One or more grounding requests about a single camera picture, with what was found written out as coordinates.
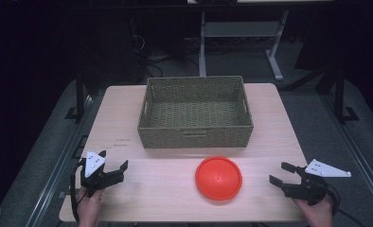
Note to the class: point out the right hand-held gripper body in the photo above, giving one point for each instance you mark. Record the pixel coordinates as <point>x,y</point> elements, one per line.
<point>310,189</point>

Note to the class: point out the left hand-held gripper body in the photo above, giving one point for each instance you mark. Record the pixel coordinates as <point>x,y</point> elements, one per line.
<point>94,179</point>

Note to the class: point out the orange plastic plate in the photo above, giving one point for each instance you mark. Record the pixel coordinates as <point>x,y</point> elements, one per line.
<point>218,178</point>

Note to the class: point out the green woven wicker basket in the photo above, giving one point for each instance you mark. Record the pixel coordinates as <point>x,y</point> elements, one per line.
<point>194,137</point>

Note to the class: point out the person's right hand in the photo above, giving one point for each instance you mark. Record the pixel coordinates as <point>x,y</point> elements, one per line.
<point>317,215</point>

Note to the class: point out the person's left hand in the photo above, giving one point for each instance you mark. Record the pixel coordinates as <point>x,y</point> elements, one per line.
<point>89,208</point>

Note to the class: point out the black metal stand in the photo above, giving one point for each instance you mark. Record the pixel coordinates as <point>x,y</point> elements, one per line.
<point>79,94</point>
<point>340,94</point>

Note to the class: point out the metal floor rail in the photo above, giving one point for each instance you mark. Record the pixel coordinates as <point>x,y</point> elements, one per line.
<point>361,157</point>
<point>58,164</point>

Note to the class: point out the grey metal desk frame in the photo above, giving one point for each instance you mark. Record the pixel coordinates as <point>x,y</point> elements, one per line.
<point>241,29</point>

